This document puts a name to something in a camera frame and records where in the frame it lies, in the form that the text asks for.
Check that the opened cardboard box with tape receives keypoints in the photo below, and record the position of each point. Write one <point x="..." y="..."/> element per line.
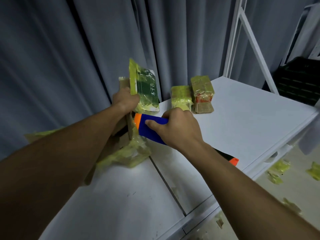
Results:
<point x="130" y="152"/>

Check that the white metal shelf frame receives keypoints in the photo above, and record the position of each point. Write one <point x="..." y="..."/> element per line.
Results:
<point x="252" y="44"/>

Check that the blue and orange plastic tool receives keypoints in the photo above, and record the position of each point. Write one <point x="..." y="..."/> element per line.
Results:
<point x="150" y="131"/>

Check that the white metal rack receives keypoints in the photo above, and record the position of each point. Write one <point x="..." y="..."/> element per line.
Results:
<point x="306" y="29"/>

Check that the grey curtain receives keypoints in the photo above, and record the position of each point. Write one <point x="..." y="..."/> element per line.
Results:
<point x="75" y="47"/>

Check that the person's right hand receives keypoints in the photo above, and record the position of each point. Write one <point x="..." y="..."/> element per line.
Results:
<point x="178" y="131"/>

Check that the black plastic crate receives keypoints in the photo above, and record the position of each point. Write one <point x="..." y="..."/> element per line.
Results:
<point x="298" y="79"/>

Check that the person's left thumb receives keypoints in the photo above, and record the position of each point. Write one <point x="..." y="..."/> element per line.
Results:
<point x="133" y="101"/>

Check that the person's right forearm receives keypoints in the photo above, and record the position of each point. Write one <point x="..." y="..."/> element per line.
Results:
<point x="245" y="194"/>

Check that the person's right thumb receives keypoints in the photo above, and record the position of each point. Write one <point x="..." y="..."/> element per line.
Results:
<point x="153" y="124"/>

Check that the yellow tape scrap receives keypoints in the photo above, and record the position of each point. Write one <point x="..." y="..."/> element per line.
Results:
<point x="314" y="171"/>
<point x="278" y="169"/>
<point x="292" y="206"/>
<point x="220" y="221"/>

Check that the yellow taped small package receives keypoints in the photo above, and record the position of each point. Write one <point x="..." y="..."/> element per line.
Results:
<point x="181" y="97"/>

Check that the green box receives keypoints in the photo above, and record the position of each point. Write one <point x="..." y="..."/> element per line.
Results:
<point x="147" y="89"/>

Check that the person's left hand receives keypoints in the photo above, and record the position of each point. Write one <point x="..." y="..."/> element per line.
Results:
<point x="123" y="99"/>

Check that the brown package with yellow tape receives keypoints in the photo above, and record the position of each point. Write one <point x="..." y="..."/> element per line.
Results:
<point x="203" y="94"/>

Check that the person's left forearm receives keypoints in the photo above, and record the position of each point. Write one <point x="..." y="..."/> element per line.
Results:
<point x="57" y="167"/>

